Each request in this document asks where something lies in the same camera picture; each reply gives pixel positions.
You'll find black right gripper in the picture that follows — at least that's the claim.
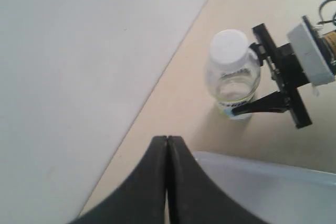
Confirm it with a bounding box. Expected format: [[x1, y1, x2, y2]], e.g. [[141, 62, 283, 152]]
[[232, 24, 312, 129]]

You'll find white plastic tray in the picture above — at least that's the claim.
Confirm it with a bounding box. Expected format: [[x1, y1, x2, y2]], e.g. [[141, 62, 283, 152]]
[[193, 151, 335, 223]]

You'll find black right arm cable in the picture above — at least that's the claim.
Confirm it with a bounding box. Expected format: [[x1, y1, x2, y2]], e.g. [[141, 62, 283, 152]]
[[317, 0, 336, 27]]

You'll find clear plastic drink bottle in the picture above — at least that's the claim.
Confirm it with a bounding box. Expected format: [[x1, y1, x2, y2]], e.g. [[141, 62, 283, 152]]
[[205, 42, 260, 120]]

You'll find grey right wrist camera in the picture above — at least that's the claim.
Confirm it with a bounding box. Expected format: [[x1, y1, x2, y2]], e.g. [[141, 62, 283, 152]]
[[287, 15, 335, 87]]

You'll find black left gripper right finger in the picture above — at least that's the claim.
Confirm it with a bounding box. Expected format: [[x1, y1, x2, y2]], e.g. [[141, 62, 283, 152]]
[[167, 136, 265, 223]]

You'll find white bottle cap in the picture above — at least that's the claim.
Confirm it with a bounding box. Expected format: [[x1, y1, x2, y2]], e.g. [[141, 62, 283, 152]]
[[209, 29, 249, 70]]

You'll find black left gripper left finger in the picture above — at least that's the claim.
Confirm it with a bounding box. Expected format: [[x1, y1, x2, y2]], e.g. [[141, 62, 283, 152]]
[[72, 136, 167, 224]]

